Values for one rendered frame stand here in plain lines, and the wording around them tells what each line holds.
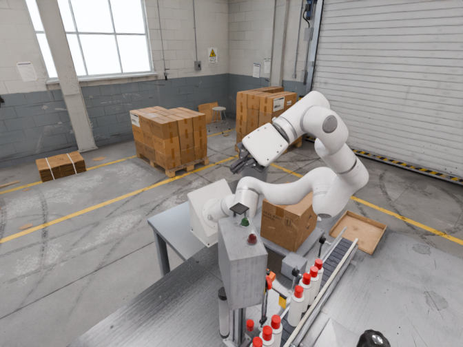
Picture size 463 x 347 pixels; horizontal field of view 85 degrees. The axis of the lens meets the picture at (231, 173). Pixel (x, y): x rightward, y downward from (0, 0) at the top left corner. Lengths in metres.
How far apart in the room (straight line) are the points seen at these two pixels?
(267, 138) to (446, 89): 4.33
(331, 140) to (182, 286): 1.05
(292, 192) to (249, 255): 0.55
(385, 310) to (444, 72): 3.92
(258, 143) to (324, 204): 0.45
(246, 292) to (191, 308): 0.65
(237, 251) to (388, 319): 0.97
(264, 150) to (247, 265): 0.30
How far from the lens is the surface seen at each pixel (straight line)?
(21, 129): 5.79
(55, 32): 5.68
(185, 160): 4.29
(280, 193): 1.16
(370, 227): 1.97
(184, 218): 1.85
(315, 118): 0.69
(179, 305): 1.38
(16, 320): 2.85
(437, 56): 4.91
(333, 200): 1.05
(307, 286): 1.18
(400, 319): 1.52
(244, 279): 0.70
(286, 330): 1.25
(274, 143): 0.71
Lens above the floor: 1.94
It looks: 27 degrees down
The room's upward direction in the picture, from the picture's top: straight up
